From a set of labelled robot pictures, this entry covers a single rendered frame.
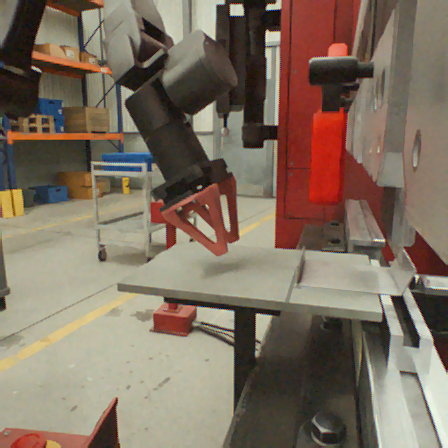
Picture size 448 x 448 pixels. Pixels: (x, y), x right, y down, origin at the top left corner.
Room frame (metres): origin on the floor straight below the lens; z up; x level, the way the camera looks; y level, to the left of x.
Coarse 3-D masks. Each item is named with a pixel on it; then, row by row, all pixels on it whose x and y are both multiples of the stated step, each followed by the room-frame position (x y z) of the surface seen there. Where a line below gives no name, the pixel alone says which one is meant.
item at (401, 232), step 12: (384, 192) 0.44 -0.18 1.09; (396, 192) 0.35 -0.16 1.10; (384, 204) 0.43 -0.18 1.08; (396, 204) 0.35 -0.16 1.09; (384, 216) 0.42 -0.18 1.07; (396, 216) 0.35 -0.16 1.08; (396, 228) 0.35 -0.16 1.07; (408, 228) 0.35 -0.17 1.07; (396, 240) 0.35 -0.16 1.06; (408, 240) 0.35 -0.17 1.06; (396, 252) 0.37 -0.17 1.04
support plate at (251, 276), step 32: (160, 256) 0.49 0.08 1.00; (192, 256) 0.49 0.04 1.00; (224, 256) 0.49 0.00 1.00; (256, 256) 0.49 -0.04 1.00; (288, 256) 0.49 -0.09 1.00; (320, 256) 0.49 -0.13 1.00; (352, 256) 0.49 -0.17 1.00; (128, 288) 0.39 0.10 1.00; (160, 288) 0.38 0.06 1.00; (192, 288) 0.38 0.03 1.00; (224, 288) 0.38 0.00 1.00; (256, 288) 0.38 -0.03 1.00; (288, 288) 0.38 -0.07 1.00
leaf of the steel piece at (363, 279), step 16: (304, 256) 0.45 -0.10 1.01; (304, 272) 0.42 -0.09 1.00; (320, 272) 0.42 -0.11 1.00; (336, 272) 0.42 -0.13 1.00; (352, 272) 0.42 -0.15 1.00; (368, 272) 0.42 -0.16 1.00; (384, 272) 0.42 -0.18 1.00; (320, 288) 0.37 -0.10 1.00; (336, 288) 0.37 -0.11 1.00; (352, 288) 0.37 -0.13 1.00; (368, 288) 0.37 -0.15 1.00; (384, 288) 0.37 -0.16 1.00
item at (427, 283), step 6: (420, 276) 0.40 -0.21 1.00; (426, 276) 0.40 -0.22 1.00; (420, 282) 0.39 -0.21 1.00; (426, 282) 0.38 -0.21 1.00; (432, 282) 0.38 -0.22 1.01; (438, 282) 0.38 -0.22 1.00; (444, 282) 0.38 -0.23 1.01; (426, 288) 0.37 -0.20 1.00; (432, 288) 0.37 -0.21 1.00; (438, 288) 0.36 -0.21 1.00; (444, 288) 0.36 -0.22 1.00; (432, 294) 0.37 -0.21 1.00; (438, 294) 0.36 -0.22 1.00; (444, 294) 0.36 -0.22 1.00
